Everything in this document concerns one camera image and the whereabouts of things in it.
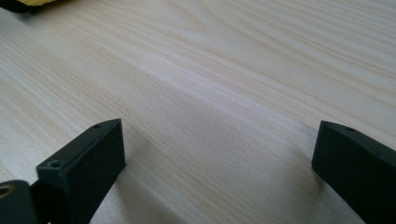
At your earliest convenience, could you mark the yellow and grey microfibre towel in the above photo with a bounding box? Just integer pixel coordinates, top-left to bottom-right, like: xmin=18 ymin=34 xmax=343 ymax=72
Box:
xmin=0 ymin=0 xmax=68 ymax=14

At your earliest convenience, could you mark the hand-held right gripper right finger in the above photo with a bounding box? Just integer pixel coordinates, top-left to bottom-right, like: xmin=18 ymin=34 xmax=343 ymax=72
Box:
xmin=311 ymin=119 xmax=396 ymax=224

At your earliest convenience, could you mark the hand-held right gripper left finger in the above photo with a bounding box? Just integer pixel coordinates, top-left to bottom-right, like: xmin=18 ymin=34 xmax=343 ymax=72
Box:
xmin=35 ymin=118 xmax=127 ymax=224

